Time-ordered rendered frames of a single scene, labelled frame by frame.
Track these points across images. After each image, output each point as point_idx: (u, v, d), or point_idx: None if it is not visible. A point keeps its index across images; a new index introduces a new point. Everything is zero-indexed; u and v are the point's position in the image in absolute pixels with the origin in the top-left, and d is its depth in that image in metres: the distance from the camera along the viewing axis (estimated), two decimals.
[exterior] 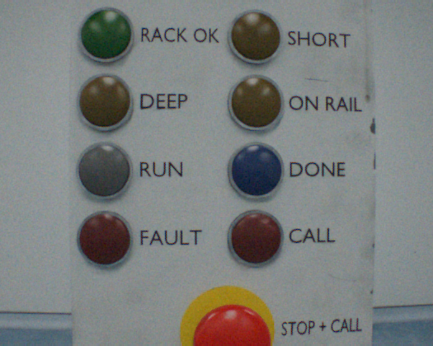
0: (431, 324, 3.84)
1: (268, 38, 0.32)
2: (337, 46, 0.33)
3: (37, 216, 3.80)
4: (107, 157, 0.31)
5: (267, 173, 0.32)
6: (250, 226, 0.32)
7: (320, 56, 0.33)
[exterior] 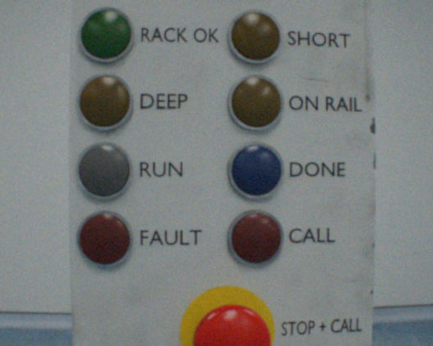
0: (431, 324, 3.84)
1: (268, 38, 0.32)
2: (337, 46, 0.33)
3: (37, 216, 3.80)
4: (107, 157, 0.31)
5: (267, 173, 0.32)
6: (250, 226, 0.32)
7: (320, 56, 0.33)
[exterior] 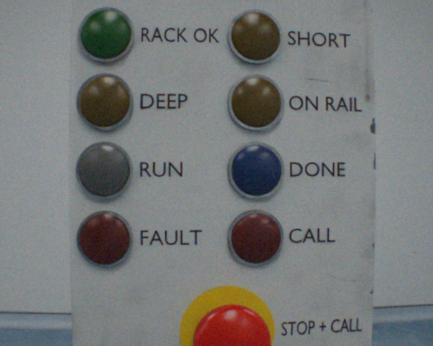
0: (431, 324, 3.84)
1: (268, 38, 0.32)
2: (337, 46, 0.33)
3: (37, 216, 3.80)
4: (107, 157, 0.31)
5: (267, 173, 0.32)
6: (250, 226, 0.32)
7: (320, 56, 0.33)
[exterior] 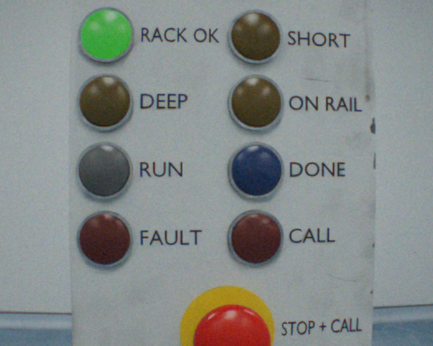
0: (431, 324, 3.84)
1: (268, 38, 0.32)
2: (337, 46, 0.33)
3: (37, 216, 3.80)
4: (107, 157, 0.31)
5: (267, 173, 0.32)
6: (250, 226, 0.32)
7: (320, 56, 0.33)
